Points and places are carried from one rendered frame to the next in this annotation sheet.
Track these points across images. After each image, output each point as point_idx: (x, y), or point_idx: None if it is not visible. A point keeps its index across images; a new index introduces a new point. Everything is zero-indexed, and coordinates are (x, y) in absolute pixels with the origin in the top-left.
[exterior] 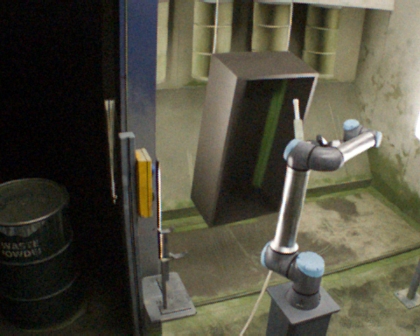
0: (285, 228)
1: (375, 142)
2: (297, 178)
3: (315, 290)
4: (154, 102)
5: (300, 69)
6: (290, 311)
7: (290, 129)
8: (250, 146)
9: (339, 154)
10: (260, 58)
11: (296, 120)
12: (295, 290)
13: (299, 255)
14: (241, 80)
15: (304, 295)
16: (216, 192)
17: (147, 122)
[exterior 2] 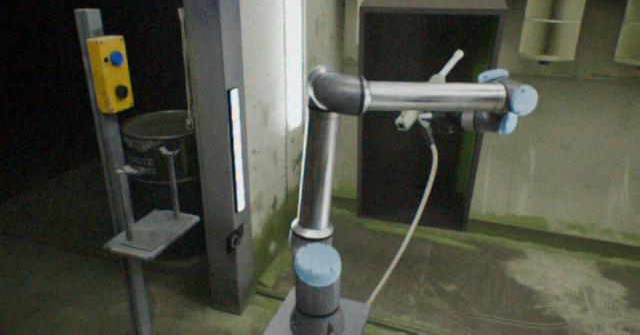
0: (301, 196)
1: (510, 102)
2: (310, 119)
3: (313, 311)
4: (217, 14)
5: (478, 4)
6: (277, 327)
7: None
8: (446, 134)
9: (355, 85)
10: None
11: (434, 75)
12: None
13: (310, 244)
14: (365, 11)
15: (299, 310)
16: (358, 169)
17: (212, 38)
